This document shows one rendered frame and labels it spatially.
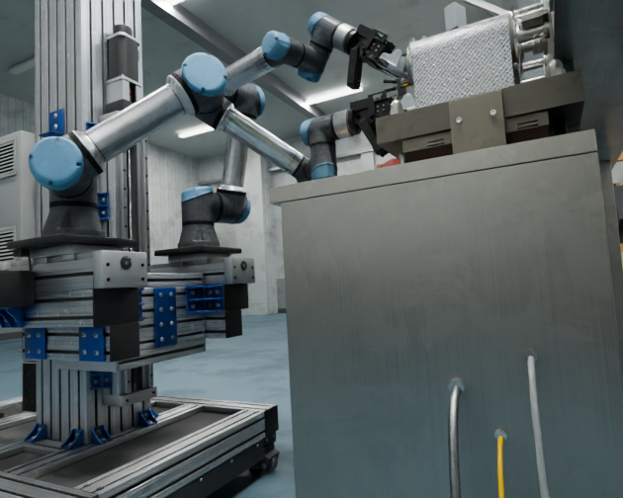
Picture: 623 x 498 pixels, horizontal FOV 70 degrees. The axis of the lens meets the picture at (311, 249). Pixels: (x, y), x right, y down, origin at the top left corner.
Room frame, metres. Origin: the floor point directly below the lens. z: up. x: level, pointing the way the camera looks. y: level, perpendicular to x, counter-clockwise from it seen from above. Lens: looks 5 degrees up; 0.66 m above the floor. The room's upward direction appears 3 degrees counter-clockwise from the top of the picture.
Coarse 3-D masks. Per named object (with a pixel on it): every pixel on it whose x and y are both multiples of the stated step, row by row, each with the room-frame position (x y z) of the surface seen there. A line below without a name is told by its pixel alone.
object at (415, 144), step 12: (516, 120) 0.85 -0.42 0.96; (528, 120) 0.84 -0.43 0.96; (540, 120) 0.83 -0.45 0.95; (444, 132) 0.92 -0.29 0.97; (516, 132) 0.85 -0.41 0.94; (528, 132) 0.84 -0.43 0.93; (540, 132) 0.84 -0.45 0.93; (408, 144) 0.95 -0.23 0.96; (420, 144) 0.94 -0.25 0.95; (432, 144) 0.93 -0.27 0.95; (444, 144) 0.92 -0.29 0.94; (408, 156) 0.96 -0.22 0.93; (420, 156) 0.94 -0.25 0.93; (432, 156) 0.93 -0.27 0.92
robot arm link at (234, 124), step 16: (224, 112) 1.26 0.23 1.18; (224, 128) 1.29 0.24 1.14; (240, 128) 1.29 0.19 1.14; (256, 128) 1.30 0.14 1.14; (256, 144) 1.31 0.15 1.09; (272, 144) 1.31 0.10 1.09; (272, 160) 1.34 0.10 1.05; (288, 160) 1.33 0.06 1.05; (304, 160) 1.34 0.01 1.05; (304, 176) 1.34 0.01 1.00
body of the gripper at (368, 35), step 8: (360, 24) 1.23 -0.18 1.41; (352, 32) 1.23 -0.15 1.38; (360, 32) 1.23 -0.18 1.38; (368, 32) 1.22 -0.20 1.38; (376, 32) 1.19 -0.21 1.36; (352, 40) 1.24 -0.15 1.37; (360, 40) 1.24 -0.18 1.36; (368, 40) 1.21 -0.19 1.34; (376, 40) 1.22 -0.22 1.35; (384, 40) 1.18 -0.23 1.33; (344, 48) 1.26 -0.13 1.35; (360, 48) 1.24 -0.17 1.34; (368, 48) 1.21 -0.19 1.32; (376, 48) 1.21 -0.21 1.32; (384, 48) 1.20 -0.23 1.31; (392, 48) 1.23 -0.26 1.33; (360, 56) 1.24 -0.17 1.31; (368, 64) 1.27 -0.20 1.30; (376, 64) 1.22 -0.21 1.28
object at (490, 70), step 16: (496, 48) 1.03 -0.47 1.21; (448, 64) 1.09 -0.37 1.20; (464, 64) 1.07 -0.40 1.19; (480, 64) 1.05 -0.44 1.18; (496, 64) 1.03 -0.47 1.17; (416, 80) 1.13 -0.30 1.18; (432, 80) 1.11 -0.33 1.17; (448, 80) 1.09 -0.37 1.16; (464, 80) 1.07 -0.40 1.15; (480, 80) 1.05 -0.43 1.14; (496, 80) 1.04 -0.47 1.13; (512, 80) 1.02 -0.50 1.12; (416, 96) 1.13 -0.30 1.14; (432, 96) 1.11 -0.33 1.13; (448, 96) 1.09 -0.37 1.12; (464, 96) 1.07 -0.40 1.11
